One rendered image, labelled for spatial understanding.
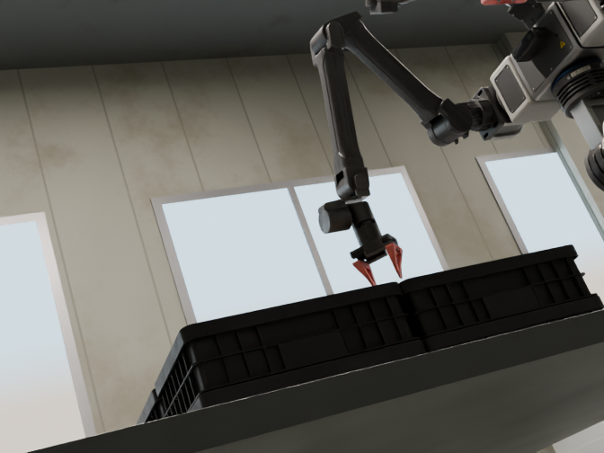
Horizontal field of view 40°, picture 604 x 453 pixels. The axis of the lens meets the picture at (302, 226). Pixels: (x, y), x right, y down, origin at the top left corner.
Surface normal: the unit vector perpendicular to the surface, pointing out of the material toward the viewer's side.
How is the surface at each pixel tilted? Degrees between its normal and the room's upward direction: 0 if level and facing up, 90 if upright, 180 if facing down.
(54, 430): 90
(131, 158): 90
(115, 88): 90
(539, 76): 90
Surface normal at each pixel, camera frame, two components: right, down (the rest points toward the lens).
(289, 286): 0.32, -0.48
